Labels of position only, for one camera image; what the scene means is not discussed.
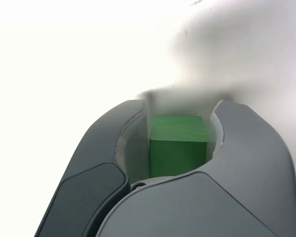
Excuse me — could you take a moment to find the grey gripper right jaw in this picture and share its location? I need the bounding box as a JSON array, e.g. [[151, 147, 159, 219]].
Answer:
[[96, 100, 296, 237]]

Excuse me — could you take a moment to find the green cube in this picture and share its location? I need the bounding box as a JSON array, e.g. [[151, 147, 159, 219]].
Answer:
[[149, 115, 210, 178]]

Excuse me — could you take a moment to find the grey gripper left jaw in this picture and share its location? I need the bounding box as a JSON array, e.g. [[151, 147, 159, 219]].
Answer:
[[36, 99, 148, 237]]

